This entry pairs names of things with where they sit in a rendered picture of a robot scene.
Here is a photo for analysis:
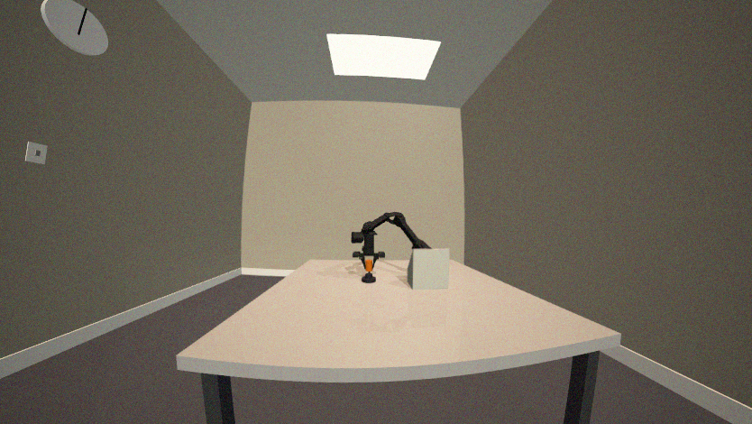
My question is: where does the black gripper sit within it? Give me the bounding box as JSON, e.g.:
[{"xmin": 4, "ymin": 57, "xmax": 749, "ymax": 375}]
[{"xmin": 353, "ymin": 243, "xmax": 385, "ymax": 269}]

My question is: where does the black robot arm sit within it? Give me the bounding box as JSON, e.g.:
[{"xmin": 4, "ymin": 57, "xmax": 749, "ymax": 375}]
[{"xmin": 351, "ymin": 212, "xmax": 432, "ymax": 250}]

